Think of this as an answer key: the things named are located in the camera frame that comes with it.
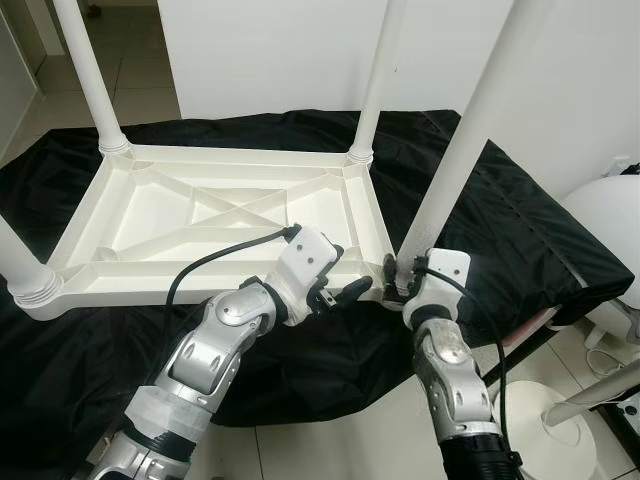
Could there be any black table cloth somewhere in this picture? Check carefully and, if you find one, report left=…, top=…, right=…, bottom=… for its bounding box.
left=0, top=108, right=633, bottom=471

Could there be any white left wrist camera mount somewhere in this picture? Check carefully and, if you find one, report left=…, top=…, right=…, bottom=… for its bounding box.
left=272, top=225, right=341, bottom=321

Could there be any white plastic table leg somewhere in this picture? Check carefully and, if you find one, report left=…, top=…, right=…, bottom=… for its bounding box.
left=395, top=0, right=556, bottom=271
left=52, top=0, right=131, bottom=156
left=0, top=215, right=63, bottom=306
left=347, top=0, right=409, bottom=164

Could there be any white power strip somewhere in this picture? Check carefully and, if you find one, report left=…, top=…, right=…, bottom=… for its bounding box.
left=615, top=392, right=640, bottom=423

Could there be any white plastic table top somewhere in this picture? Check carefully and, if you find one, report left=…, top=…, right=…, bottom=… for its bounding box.
left=22, top=143, right=396, bottom=321

